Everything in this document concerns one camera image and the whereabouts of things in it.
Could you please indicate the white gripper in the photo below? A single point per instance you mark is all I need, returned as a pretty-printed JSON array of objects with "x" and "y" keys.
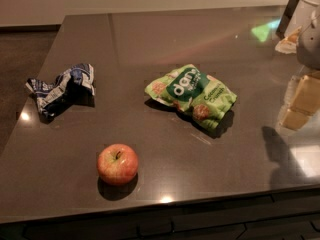
[{"x": 310, "y": 47}]

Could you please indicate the green rice chip bag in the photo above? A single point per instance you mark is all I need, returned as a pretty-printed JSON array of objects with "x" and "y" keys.
[{"x": 201, "y": 96}]

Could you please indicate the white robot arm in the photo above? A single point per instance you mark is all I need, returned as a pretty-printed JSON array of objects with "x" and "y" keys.
[{"x": 295, "y": 15}]

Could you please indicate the red yellow apple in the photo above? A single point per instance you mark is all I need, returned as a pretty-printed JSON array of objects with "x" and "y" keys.
[{"x": 117, "y": 164}]

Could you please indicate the crumpled blue white bag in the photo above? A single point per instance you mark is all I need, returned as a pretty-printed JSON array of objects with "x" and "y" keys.
[{"x": 68, "y": 86}]

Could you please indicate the dark cabinet drawer fronts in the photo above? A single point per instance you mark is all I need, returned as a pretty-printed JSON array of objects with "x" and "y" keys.
[{"x": 293, "y": 215}]

